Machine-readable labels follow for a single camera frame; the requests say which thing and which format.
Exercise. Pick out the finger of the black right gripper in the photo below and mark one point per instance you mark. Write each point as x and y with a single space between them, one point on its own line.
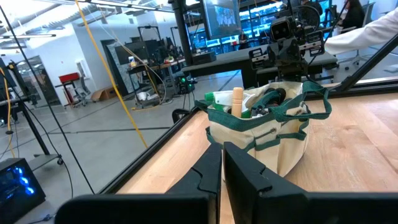
297 59
280 56

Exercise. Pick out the cream green gardening bag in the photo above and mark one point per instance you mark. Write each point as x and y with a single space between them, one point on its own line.
273 146

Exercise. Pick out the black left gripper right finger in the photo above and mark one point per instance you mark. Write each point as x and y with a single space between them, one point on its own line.
280 202

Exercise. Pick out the black computer blue lights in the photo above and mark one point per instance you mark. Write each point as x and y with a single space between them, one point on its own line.
18 189

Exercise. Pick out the black monitor blue screen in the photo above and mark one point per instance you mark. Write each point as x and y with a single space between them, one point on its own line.
222 18

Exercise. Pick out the cluttered workbench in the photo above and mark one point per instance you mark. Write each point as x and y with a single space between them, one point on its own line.
149 67

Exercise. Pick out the brown cardboard box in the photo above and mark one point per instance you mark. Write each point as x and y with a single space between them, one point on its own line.
104 94

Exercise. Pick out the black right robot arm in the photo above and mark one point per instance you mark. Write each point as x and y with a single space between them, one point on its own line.
292 74

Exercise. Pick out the black aluminium table frame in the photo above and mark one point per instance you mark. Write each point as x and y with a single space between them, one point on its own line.
149 155

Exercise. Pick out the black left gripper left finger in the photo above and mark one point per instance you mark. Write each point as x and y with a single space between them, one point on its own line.
192 199

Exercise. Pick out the black tripod stand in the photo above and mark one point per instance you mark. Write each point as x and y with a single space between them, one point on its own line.
31 127

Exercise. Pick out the red box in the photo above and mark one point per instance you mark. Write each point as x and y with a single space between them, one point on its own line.
69 77

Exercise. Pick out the person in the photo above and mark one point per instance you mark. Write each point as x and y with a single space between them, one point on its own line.
354 15
367 34

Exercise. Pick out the grey office chair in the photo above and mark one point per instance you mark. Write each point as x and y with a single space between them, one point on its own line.
82 91

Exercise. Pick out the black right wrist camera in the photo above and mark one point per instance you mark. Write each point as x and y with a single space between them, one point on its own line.
280 29

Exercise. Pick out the green white spray bottle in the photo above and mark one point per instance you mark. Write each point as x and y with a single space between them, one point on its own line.
224 99

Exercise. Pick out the grey desk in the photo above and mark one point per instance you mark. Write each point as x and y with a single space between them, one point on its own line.
224 60

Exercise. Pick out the dark green pruning shears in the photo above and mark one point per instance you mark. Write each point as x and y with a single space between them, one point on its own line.
264 99

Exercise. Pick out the black monitor post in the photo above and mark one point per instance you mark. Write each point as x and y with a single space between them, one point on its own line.
182 31

